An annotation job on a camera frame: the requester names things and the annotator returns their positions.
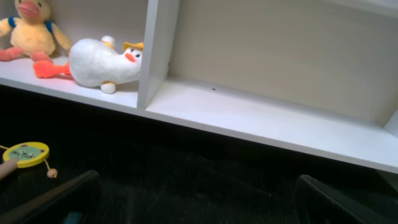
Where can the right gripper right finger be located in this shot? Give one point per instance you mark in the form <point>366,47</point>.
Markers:
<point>329,205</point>

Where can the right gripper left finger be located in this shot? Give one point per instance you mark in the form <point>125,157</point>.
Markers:
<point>56,202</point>

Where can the yellow cat-face rattle drum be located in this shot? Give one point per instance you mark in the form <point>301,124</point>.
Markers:
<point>26,154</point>

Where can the white shelf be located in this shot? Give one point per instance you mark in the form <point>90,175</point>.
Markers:
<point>273,93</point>

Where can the white plush duck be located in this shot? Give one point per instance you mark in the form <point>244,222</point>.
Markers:
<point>99,63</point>

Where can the yellow plush duck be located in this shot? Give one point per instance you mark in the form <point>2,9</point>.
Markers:
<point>32,34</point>

